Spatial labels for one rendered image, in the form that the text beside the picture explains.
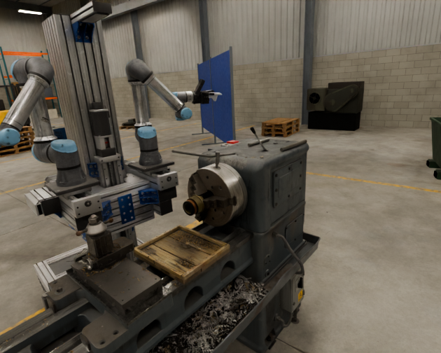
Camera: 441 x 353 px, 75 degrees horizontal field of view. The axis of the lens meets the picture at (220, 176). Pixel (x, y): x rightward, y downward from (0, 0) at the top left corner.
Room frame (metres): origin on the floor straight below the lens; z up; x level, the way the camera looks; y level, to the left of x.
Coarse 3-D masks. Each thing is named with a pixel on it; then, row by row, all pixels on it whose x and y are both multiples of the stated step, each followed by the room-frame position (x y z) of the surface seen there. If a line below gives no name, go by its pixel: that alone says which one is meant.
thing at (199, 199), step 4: (192, 196) 1.30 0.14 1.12; (196, 196) 1.29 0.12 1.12; (200, 196) 1.31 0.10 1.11; (188, 200) 1.25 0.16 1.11; (192, 200) 1.26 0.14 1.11; (196, 200) 1.26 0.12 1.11; (200, 200) 1.27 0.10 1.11; (184, 204) 1.26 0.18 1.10; (188, 204) 1.24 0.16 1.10; (192, 204) 1.24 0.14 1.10; (196, 204) 1.25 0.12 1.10; (200, 204) 1.26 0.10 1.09; (184, 208) 1.27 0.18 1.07; (188, 208) 1.28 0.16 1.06; (192, 208) 1.23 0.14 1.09; (196, 208) 1.24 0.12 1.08; (200, 208) 1.25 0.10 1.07; (188, 212) 1.26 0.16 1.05; (192, 212) 1.23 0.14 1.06; (196, 212) 1.25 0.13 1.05; (200, 212) 1.28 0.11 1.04
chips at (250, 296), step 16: (224, 288) 1.29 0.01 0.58; (240, 288) 1.27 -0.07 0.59; (256, 288) 1.29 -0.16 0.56; (208, 304) 1.19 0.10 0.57; (224, 304) 1.18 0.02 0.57; (240, 304) 1.14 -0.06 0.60; (256, 304) 1.19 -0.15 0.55; (192, 320) 1.11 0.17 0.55; (208, 320) 1.10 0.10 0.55; (224, 320) 1.06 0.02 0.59; (240, 320) 1.08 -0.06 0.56; (176, 336) 1.03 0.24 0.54; (192, 336) 0.99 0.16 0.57; (208, 336) 0.97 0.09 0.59; (224, 336) 0.99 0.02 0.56; (160, 352) 0.95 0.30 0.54; (176, 352) 0.90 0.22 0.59; (192, 352) 0.93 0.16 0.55; (208, 352) 0.93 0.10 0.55
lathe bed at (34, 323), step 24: (240, 240) 1.29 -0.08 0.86; (144, 264) 1.13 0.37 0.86; (216, 264) 1.13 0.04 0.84; (240, 264) 1.29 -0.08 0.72; (168, 288) 0.96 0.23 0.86; (192, 288) 1.13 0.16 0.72; (216, 288) 1.14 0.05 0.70; (48, 312) 0.87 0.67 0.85; (72, 312) 0.86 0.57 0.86; (96, 312) 0.88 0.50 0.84; (168, 312) 0.93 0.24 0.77; (192, 312) 1.01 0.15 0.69; (0, 336) 0.76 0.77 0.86; (24, 336) 0.76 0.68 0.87; (48, 336) 0.79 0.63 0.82; (72, 336) 0.85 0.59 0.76; (144, 336) 0.87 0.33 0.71
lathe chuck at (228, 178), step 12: (204, 168) 1.37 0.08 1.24; (204, 180) 1.37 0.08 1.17; (216, 180) 1.32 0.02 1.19; (228, 180) 1.30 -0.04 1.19; (216, 192) 1.32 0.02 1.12; (228, 192) 1.27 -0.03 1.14; (240, 192) 1.31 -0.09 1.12; (240, 204) 1.30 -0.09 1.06; (216, 216) 1.33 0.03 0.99; (228, 216) 1.27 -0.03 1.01
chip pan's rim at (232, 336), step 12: (312, 240) 1.75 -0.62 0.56; (312, 252) 1.65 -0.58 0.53; (240, 276) 1.42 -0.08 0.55; (288, 276) 1.40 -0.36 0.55; (276, 288) 1.29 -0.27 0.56; (264, 300) 1.19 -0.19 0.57; (252, 312) 1.11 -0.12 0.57; (240, 324) 1.02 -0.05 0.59; (228, 336) 0.96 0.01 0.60; (216, 348) 0.90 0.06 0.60
